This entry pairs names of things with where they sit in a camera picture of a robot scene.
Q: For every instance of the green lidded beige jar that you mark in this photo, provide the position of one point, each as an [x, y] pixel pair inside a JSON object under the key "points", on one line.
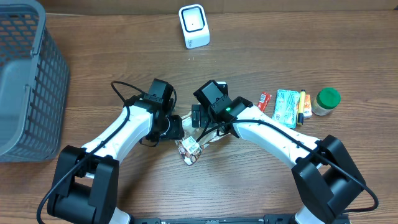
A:
{"points": [[325, 101]]}

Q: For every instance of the grey plastic shopping basket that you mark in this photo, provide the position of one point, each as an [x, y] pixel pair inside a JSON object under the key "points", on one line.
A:
{"points": [[34, 84]]}

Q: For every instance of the yellow highlighter pen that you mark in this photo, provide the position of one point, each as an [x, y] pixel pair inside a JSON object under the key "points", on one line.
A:
{"points": [[301, 107]]}

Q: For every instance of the red stick snack packet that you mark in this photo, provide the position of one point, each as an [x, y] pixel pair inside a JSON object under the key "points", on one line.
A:
{"points": [[263, 101]]}

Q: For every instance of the white barcode scanner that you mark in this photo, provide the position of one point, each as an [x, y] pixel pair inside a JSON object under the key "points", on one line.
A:
{"points": [[194, 26]]}

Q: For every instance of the teal orange snack pack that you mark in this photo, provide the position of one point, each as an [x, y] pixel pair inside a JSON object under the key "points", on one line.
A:
{"points": [[286, 108]]}

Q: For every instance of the small orange snack box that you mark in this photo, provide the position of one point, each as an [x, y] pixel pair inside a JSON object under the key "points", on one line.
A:
{"points": [[307, 112]]}

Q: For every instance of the beige brown snack pouch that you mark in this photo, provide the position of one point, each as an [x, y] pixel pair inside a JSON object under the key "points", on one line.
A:
{"points": [[189, 149]]}

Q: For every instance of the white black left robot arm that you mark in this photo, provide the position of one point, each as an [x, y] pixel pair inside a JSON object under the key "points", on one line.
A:
{"points": [[85, 183]]}

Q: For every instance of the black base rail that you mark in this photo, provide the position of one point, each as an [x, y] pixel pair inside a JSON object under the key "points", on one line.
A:
{"points": [[266, 219]]}

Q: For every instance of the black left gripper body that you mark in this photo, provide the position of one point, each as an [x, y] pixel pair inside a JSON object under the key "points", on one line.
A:
{"points": [[169, 126]]}

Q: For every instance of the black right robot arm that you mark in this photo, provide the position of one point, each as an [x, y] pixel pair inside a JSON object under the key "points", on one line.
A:
{"points": [[326, 177]]}

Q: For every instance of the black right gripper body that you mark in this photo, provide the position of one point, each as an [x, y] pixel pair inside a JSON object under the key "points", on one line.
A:
{"points": [[206, 116]]}

